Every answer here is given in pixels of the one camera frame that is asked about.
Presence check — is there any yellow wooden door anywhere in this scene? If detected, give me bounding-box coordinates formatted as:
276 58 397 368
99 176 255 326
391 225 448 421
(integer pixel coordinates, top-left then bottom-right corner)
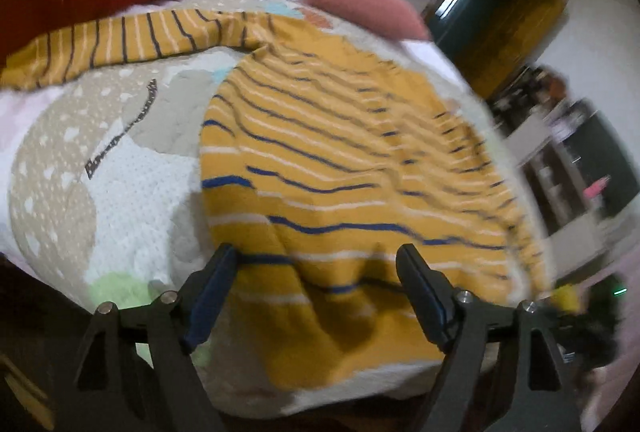
450 0 568 98

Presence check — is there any white open shelf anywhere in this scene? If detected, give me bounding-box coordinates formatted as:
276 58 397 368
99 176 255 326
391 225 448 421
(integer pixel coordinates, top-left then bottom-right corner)
505 96 640 265

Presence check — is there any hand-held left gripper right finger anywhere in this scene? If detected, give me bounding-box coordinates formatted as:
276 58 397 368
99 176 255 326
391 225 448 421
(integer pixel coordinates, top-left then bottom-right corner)
395 243 585 432

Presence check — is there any heart patchwork quilt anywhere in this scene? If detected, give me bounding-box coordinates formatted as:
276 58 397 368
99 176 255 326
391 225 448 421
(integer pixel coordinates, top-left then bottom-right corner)
0 0 558 419

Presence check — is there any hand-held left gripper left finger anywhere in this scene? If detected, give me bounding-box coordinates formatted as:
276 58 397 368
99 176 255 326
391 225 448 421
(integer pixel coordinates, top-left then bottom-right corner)
50 243 238 432

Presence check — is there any yellow striped sweater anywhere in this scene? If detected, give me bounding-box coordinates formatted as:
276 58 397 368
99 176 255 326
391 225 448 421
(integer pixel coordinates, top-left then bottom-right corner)
0 9 553 394

